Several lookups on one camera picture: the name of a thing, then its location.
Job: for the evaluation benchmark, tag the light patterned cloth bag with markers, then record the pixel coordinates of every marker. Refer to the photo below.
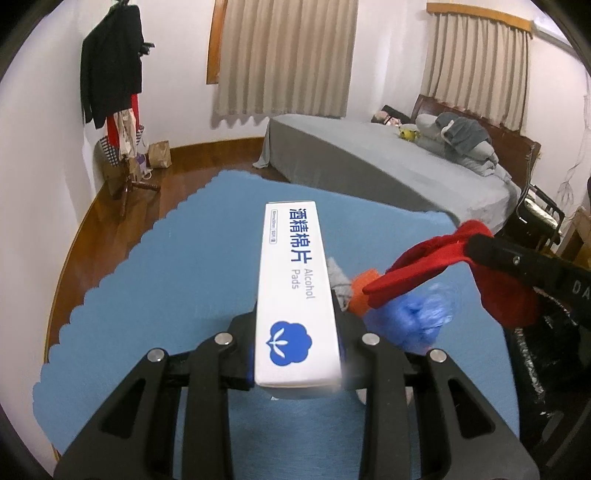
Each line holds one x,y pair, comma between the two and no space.
125,134

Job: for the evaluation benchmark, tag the pink plush toy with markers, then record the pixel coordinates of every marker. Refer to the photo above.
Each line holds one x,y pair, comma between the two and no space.
388,119

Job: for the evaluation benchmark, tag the blue crumpled cloth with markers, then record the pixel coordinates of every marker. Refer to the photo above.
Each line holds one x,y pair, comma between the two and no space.
415,318

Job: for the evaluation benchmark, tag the wooden wardrobe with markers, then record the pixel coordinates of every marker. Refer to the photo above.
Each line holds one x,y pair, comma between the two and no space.
577,235

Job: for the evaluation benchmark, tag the bed with grey sheet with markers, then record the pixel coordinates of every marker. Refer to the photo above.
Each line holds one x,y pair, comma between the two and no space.
346,152

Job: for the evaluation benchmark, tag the grey cloth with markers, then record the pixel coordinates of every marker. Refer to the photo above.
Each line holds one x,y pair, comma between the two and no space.
339,279

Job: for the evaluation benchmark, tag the red cloth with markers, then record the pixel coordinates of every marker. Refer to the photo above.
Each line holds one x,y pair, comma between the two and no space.
415,263

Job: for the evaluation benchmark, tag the blue scalloped table mat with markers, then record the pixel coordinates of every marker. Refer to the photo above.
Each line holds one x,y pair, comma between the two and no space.
161,277

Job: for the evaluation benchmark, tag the black jacket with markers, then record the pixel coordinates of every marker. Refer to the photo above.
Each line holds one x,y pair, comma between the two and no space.
111,69

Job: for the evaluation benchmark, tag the white box with blue print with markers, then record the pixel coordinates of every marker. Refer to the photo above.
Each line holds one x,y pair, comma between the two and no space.
295,300

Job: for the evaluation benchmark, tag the yellow plush toy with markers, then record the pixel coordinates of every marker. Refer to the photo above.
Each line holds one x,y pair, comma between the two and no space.
408,134

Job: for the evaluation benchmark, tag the trash bin with black bag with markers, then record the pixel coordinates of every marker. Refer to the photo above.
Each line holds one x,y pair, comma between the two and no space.
531,360

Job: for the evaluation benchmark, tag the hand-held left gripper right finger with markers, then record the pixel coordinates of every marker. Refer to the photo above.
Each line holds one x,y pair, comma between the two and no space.
355,355

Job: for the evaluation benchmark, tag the checked bag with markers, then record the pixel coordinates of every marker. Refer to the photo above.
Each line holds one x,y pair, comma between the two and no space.
106,154

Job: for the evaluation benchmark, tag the wooden window frame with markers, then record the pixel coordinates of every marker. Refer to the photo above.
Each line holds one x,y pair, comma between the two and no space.
214,46

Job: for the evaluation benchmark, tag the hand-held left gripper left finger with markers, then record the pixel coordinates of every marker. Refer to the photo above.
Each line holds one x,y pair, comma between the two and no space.
238,350

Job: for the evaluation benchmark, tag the brown paper bag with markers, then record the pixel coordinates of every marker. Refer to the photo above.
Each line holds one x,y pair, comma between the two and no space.
159,154

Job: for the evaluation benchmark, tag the dark grey garment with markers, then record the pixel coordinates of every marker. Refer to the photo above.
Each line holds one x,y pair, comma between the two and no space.
466,131

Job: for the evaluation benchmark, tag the orange knitted cloth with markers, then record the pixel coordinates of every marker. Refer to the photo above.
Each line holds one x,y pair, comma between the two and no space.
362,288

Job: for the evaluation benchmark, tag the dark wooden headboard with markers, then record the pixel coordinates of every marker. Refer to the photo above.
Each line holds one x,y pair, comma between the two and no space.
508,138

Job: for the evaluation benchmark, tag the black metal chair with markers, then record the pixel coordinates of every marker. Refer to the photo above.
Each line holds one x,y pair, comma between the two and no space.
540,214

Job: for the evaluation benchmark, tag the wooden coat rack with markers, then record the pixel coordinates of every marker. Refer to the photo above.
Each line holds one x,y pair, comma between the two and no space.
127,184

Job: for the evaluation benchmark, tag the black pillow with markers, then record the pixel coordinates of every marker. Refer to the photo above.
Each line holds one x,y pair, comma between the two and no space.
399,112

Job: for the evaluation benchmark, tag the folded grey duvet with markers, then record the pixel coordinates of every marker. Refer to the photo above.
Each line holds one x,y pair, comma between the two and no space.
480,157

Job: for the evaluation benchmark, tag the wide beige curtain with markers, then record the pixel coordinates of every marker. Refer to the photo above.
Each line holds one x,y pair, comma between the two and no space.
286,60

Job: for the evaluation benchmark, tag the red garment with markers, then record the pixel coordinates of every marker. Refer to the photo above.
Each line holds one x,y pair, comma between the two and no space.
112,134

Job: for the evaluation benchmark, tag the white air conditioner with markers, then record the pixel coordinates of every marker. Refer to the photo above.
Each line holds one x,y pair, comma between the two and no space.
551,32

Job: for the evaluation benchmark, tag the purple and white item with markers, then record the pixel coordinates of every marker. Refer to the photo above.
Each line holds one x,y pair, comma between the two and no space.
141,164

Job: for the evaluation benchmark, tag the narrow beige curtain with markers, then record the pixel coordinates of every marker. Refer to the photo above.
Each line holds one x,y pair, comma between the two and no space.
475,69

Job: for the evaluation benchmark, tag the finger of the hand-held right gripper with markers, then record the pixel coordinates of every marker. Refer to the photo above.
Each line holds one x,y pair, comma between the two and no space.
508,258

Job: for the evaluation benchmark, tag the short wooden curtain pelmet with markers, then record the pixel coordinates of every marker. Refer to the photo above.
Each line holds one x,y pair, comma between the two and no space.
480,14

